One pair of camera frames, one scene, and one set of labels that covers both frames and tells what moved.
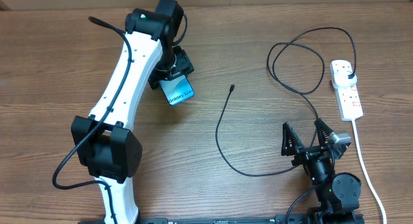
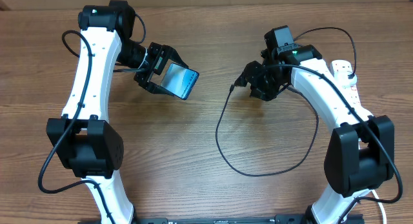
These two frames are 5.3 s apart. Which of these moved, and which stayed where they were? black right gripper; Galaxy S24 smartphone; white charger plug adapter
Moved: black right gripper; Galaxy S24 smartphone
Stayed: white charger plug adapter
